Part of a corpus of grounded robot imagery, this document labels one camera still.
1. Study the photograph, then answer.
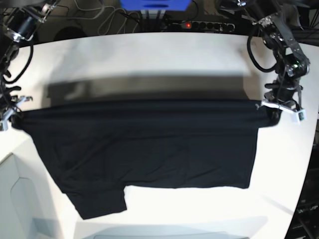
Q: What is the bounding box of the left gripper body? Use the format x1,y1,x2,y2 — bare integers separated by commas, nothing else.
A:
261,80,303,114

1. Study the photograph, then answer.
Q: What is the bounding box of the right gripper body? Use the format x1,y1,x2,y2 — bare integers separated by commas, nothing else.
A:
0,86,33,131

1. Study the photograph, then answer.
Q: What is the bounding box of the black T-shirt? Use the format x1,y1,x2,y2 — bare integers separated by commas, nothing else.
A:
12,100,276,219

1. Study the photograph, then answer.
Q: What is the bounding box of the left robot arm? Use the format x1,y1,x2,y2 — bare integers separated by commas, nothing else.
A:
215,0,310,123

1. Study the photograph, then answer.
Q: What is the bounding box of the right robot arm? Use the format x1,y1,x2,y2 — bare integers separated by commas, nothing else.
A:
0,0,59,131

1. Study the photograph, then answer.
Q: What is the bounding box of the black power strip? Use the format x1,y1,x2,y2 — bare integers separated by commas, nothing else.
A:
173,21,235,33

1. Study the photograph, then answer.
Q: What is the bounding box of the blue plastic box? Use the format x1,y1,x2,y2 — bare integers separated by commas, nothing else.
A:
120,0,192,11

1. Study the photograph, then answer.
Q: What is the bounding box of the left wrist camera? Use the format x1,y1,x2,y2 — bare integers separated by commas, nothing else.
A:
292,109,307,124

